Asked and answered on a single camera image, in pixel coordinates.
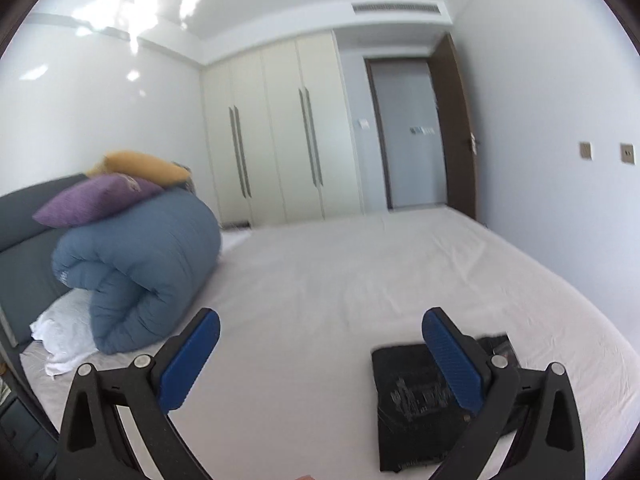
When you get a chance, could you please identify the yellow pillow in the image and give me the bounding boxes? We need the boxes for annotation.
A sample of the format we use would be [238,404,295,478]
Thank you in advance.
[86,151,191,188]

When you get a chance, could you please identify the purple pillow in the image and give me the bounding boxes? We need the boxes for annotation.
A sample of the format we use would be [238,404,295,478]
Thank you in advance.
[32,174,164,228]

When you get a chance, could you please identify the wall switch plate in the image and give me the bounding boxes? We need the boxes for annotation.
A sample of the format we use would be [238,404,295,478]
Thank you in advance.
[579,142,593,160]

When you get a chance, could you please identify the cream wardrobe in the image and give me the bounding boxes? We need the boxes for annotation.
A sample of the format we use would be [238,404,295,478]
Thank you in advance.
[201,32,363,226]

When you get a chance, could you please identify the white cloth on bed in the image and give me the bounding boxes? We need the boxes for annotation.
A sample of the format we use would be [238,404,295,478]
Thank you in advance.
[29,288,98,377]

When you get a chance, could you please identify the black jeans pant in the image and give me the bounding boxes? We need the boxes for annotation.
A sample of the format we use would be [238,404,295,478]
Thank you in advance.
[370,331,524,475]

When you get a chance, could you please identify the brown wooden door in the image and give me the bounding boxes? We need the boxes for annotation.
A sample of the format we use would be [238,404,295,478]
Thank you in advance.
[363,30,482,221]

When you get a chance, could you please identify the ceiling air vent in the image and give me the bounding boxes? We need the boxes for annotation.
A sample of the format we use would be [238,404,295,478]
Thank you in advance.
[352,2,440,15]

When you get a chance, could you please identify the white bed mattress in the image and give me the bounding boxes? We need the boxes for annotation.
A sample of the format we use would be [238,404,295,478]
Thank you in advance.
[19,206,640,480]

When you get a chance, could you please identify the blue rolled duvet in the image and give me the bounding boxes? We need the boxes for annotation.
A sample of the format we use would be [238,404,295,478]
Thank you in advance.
[52,188,221,354]

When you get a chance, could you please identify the wall socket plate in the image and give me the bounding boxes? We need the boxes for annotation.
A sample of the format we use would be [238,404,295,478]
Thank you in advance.
[620,143,636,165]

